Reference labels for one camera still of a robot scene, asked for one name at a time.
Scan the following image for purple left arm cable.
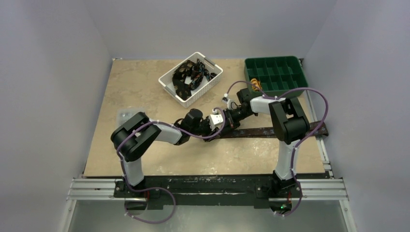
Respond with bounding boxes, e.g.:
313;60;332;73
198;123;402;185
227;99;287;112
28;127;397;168
116;107;227;193

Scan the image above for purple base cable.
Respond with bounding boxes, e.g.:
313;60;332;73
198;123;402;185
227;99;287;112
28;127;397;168
123;187;177;224

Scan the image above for dark ties in basket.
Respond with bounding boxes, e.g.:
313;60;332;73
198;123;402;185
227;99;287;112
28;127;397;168
172;59;217;101

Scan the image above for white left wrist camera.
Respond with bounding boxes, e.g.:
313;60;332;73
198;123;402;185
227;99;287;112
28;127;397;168
208;109;225;131

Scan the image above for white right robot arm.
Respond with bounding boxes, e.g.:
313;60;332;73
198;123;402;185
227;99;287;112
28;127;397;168
220;88;310;197

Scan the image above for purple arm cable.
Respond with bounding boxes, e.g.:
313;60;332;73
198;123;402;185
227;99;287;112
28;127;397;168
116;107;227;193
225;80;330;217

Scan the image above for aluminium frame rail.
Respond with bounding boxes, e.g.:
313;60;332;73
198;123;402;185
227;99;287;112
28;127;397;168
66;58;358;232

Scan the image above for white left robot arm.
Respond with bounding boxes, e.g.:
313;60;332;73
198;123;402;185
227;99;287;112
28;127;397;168
110;108;225;198

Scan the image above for rolled orange tie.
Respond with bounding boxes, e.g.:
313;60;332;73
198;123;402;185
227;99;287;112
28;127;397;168
250;78;262;92

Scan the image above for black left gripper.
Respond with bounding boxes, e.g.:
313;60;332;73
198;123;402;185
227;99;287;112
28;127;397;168
189;116;220;143

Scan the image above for clear plastic screw box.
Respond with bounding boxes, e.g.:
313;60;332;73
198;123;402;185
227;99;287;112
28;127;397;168
116;107;145;127

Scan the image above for green compartment tray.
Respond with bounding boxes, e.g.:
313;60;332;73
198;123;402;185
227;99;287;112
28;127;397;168
244;56;308;97

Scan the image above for white perforated plastic basket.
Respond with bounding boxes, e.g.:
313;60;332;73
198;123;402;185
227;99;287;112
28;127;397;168
158;52;223;108

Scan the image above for maroon blue floral tie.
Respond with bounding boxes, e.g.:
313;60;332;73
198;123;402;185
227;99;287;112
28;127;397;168
216;123;329;139

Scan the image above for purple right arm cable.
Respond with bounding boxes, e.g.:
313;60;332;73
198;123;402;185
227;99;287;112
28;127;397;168
225;80;330;217

